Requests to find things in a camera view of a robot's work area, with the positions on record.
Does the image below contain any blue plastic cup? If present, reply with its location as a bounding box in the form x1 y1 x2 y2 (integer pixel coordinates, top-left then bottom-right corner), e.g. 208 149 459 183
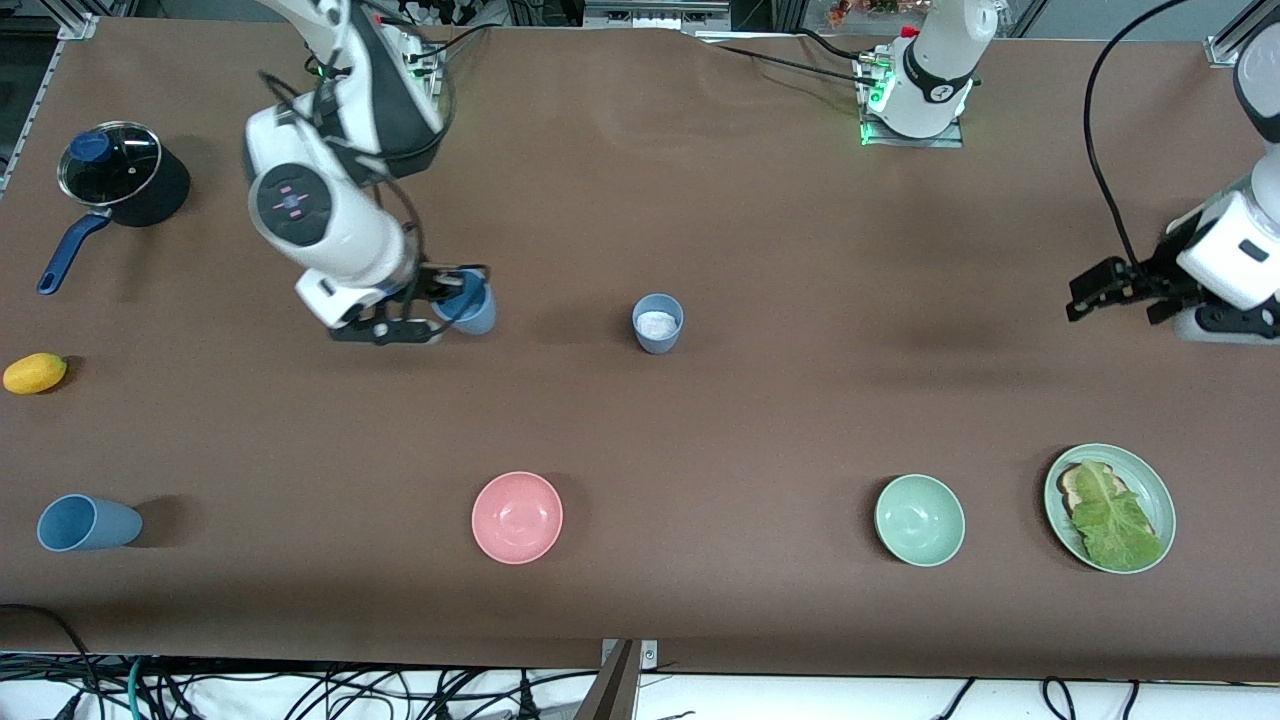
432 268 498 337
631 293 686 356
37 494 144 553

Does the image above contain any light green plate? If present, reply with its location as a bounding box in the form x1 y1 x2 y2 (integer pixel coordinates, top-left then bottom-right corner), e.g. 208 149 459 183
1043 443 1177 575

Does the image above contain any bread slice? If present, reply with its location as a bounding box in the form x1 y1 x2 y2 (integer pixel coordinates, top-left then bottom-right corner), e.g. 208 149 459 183
1058 462 1131 521

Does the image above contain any green lettuce leaf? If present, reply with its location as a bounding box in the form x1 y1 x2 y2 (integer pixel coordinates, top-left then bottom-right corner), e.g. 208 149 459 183
1070 460 1167 571

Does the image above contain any pink bowl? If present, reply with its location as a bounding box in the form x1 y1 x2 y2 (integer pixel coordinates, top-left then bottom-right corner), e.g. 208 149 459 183
471 471 564 566

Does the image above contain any light green bowl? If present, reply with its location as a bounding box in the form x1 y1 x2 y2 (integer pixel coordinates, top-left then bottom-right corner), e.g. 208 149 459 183
874 473 967 568

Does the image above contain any glass lid with blue knob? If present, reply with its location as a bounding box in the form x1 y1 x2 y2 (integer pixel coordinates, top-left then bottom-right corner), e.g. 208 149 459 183
57 121 163 208

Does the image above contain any silver device with ports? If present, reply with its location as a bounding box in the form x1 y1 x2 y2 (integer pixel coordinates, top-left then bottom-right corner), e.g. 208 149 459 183
583 0 733 31

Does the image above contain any yellow mango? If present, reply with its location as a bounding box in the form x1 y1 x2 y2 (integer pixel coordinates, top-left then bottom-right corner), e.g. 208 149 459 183
3 352 69 395

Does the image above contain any grey metal bar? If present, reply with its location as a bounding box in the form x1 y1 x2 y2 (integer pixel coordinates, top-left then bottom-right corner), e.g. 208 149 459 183
572 640 641 720

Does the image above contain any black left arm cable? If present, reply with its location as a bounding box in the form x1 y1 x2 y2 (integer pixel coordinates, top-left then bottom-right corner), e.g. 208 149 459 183
1085 0 1193 266

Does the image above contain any black pot with blue handle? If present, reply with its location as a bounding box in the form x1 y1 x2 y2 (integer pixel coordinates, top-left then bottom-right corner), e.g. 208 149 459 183
37 120 192 297

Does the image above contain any aluminium frame rail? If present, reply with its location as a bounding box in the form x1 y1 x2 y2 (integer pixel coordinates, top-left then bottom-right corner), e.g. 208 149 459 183
1205 0 1280 69
0 8 103 196

